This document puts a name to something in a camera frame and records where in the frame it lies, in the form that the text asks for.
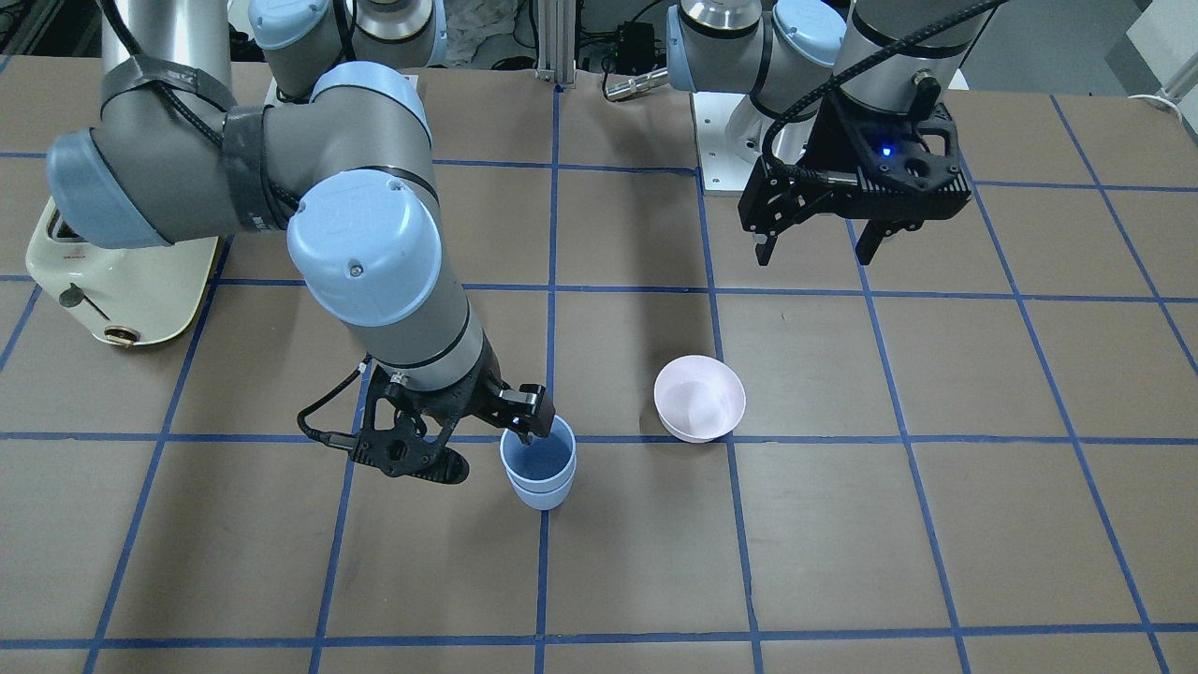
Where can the aluminium frame post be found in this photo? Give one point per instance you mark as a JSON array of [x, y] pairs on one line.
[[556, 39]]

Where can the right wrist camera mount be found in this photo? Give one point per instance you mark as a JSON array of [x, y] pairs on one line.
[[395, 451]]

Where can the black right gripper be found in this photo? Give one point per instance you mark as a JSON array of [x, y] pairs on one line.
[[471, 400]]

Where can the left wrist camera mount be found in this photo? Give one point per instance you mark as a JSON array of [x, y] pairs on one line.
[[916, 157]]

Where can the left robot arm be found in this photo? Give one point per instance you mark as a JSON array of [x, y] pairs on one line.
[[888, 56]]

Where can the cream white toaster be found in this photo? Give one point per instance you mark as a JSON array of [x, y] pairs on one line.
[[126, 297]]

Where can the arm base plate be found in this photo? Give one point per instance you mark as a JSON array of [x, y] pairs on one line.
[[729, 132]]

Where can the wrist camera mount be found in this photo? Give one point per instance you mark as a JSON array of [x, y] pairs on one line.
[[395, 451], [916, 157]]

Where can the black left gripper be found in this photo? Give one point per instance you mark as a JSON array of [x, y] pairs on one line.
[[827, 140]]

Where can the pink bowl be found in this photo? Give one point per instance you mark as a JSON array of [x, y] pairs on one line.
[[698, 399]]

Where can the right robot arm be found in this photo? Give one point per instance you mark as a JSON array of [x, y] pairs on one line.
[[342, 164]]

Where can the blue cup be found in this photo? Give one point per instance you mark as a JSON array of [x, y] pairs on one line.
[[541, 465], [542, 500]]

